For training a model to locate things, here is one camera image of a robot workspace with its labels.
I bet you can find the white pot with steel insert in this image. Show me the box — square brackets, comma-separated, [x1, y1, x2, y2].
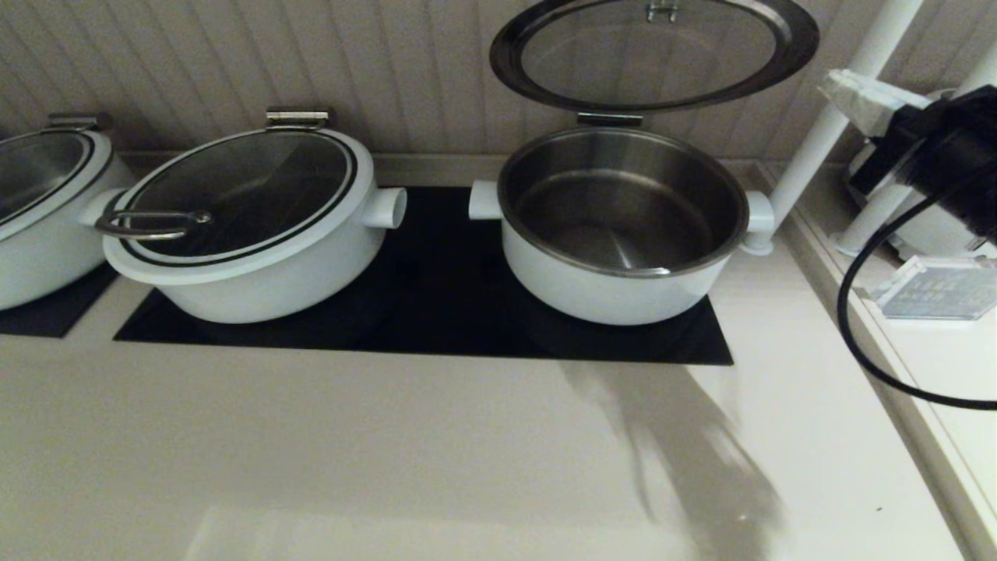
[469, 127, 776, 326]
[0, 129, 137, 311]
[80, 129, 408, 324]

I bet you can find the small black glass cooktop panel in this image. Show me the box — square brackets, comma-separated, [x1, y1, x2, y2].
[0, 263, 119, 338]

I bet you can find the white lidded pot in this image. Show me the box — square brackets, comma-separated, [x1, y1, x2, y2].
[0, 129, 115, 242]
[95, 129, 376, 286]

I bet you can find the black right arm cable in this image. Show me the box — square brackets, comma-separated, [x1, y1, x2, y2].
[837, 168, 997, 411]

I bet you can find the white rounded kitchen appliance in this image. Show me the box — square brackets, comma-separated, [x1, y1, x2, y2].
[845, 90, 997, 262]

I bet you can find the middle white lidded pot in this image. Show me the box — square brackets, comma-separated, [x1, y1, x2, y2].
[95, 129, 376, 286]

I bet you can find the left white lidded pot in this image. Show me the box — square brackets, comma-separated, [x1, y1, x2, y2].
[0, 129, 115, 242]

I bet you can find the glass lid with white rim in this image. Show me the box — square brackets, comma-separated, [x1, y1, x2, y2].
[489, 0, 820, 115]

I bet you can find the clear acrylic sign holder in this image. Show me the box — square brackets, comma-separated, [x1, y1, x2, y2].
[867, 256, 997, 320]

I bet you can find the large black glass cooktop panel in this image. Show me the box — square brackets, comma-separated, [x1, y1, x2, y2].
[114, 187, 734, 365]

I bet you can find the white metal pole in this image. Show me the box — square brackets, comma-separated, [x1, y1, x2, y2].
[830, 39, 997, 258]
[744, 0, 924, 256]

